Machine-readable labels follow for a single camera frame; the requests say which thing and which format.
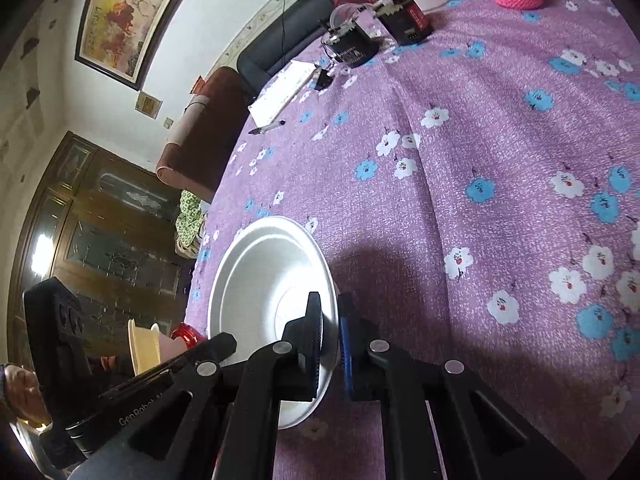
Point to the green floral cloth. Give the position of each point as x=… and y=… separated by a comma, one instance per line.
x=190, y=220

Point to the red plastic bowl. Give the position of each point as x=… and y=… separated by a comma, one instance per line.
x=189, y=335

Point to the purple floral tablecloth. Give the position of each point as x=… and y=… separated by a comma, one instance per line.
x=475, y=135

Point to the red and black device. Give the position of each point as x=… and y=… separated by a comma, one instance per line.
x=407, y=17

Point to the black device with clear tube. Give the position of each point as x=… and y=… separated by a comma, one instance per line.
x=352, y=45

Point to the black pen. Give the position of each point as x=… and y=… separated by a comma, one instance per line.
x=267, y=127

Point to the yellow bowl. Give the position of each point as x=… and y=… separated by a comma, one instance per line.
x=147, y=352

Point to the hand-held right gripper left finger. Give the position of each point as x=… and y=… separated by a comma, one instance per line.
x=314, y=345

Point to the wooden glass cabinet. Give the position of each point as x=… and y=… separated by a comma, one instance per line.
x=100, y=230

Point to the small yellow wall frame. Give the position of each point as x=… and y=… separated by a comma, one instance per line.
x=148, y=105

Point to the black sofa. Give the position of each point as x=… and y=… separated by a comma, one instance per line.
x=295, y=25

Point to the brown armchair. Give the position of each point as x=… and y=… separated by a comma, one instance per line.
x=205, y=130

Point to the framed yellow painting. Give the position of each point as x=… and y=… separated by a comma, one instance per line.
x=125, y=15

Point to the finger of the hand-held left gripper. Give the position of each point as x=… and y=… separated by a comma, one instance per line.
x=215, y=347

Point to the white notebook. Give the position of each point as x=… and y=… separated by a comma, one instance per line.
x=285, y=92

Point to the large white round bowl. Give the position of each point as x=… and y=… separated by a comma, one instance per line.
x=260, y=260

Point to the black clip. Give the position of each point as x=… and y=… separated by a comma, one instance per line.
x=324, y=80

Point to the wall switch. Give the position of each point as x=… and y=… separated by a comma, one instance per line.
x=169, y=123

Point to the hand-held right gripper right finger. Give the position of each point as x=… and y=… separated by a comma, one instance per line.
x=346, y=350

